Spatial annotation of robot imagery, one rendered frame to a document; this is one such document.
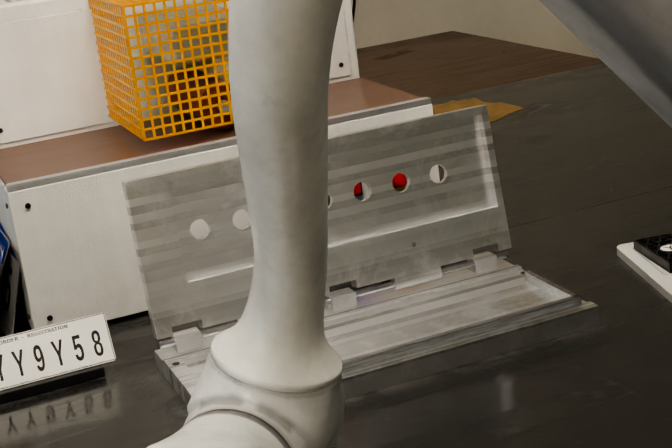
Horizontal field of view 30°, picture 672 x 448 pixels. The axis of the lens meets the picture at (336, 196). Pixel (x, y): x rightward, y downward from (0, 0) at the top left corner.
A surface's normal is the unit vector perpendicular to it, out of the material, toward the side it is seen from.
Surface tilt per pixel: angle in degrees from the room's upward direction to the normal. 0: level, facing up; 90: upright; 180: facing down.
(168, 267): 80
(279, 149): 129
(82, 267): 90
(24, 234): 90
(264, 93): 113
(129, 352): 0
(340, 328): 0
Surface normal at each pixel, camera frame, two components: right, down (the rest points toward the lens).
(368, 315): -0.12, -0.95
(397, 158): 0.36, 0.04
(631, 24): -0.48, 0.60
